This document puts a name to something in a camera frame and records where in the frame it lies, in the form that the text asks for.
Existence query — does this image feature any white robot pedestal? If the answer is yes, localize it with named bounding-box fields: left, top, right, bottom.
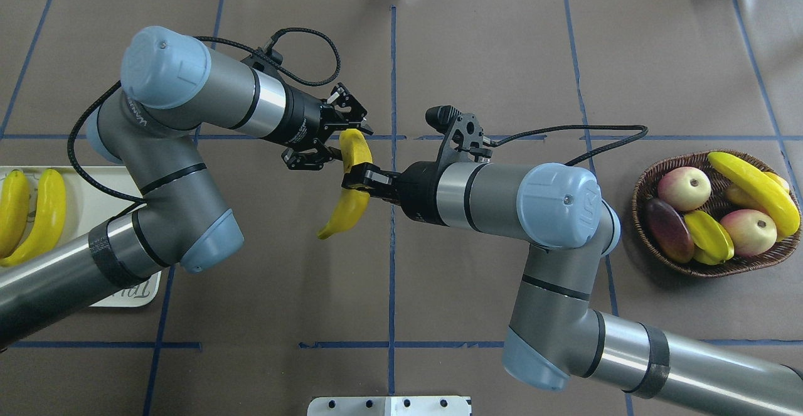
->
left=307, top=395, right=473, bottom=415

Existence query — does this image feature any red yellow peach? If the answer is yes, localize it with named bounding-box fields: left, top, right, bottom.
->
left=657, top=166, right=712, bottom=212

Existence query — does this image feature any white bear tray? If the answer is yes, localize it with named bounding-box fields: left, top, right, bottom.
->
left=2, top=165, right=161, bottom=308

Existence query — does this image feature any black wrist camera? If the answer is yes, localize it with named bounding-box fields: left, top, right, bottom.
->
left=425, top=105, right=492, bottom=169
left=240, top=48, right=283, bottom=78

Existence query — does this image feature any yellow starfruit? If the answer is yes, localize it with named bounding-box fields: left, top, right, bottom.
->
left=683, top=210, right=735, bottom=265

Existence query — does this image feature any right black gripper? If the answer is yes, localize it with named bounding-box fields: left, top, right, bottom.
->
left=342, top=162, right=444, bottom=225

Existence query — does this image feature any yellow banana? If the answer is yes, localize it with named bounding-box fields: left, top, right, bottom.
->
left=2, top=168, right=66, bottom=267
left=317, top=129, right=373, bottom=240
left=706, top=152, right=801, bottom=240
left=1, top=168, right=31, bottom=259

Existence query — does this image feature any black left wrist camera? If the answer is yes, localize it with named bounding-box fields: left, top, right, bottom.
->
left=240, top=48, right=283, bottom=78

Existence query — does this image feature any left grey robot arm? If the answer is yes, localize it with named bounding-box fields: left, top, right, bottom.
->
left=1, top=25, right=372, bottom=349

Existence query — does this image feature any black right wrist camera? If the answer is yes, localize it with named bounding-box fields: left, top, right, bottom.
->
left=425, top=105, right=492, bottom=169

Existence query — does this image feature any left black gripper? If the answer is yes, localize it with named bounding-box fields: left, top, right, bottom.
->
left=270, top=83, right=374, bottom=172

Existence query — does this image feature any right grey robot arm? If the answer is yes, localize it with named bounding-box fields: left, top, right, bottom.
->
left=343, top=161, right=802, bottom=415

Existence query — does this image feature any dark red mango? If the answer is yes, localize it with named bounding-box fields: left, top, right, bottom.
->
left=643, top=198, right=695, bottom=264

